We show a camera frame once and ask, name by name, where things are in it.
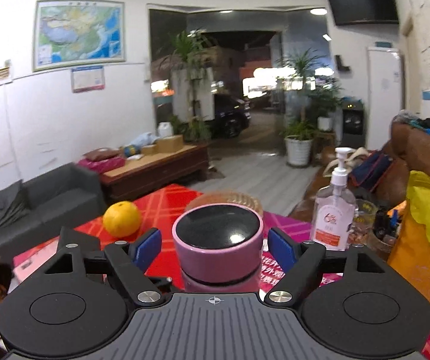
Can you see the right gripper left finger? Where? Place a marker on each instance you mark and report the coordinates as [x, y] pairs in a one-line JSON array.
[[128, 264]]

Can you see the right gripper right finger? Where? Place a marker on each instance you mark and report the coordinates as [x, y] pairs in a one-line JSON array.
[[301, 264]]

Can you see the pink thermos cap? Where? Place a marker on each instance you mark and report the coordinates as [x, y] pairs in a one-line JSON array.
[[219, 243]]

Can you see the pink thermos bottle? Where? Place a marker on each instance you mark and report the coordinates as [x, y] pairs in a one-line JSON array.
[[250, 284]]

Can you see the hand sanitizer pump bottle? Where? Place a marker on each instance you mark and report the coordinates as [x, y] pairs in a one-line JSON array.
[[334, 207]]

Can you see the red patterned tablecloth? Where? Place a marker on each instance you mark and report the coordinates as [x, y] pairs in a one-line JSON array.
[[161, 209]]

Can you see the yellow orange fruit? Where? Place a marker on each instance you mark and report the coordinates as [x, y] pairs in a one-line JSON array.
[[122, 219]]

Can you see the small glass jar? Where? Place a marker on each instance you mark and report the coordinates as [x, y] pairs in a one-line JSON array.
[[363, 221]]

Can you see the glass ashtray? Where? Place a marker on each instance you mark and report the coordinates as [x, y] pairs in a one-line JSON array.
[[227, 196]]

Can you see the bronze pen holder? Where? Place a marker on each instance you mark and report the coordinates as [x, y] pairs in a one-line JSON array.
[[383, 235]]

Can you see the pink booklet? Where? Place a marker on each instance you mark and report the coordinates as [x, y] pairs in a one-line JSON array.
[[27, 262]]

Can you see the dark grey sofa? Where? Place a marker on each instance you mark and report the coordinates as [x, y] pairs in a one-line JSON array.
[[34, 211]]

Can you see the yellow dried mango bag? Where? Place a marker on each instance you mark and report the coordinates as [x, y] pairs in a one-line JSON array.
[[410, 256]]

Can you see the white potted plant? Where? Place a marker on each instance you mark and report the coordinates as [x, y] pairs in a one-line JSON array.
[[298, 132]]

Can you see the black water dispenser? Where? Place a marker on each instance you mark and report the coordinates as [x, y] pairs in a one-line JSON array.
[[353, 123]]

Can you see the tall palm plant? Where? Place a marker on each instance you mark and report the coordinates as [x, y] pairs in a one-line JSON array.
[[188, 67]]

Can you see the black parked car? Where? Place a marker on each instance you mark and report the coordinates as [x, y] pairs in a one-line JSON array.
[[231, 116]]

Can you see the brown leather sofa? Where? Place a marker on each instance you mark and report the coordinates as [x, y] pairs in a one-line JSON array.
[[409, 148]]

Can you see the white door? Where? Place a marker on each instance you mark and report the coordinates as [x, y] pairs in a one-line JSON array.
[[385, 94]]

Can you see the framed wall notice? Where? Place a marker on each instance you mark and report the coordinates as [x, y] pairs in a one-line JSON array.
[[88, 78]]

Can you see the wall map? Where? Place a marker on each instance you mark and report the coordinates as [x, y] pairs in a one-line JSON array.
[[78, 32]]

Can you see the wall mounted television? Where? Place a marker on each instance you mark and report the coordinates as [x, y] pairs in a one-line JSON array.
[[352, 12]]

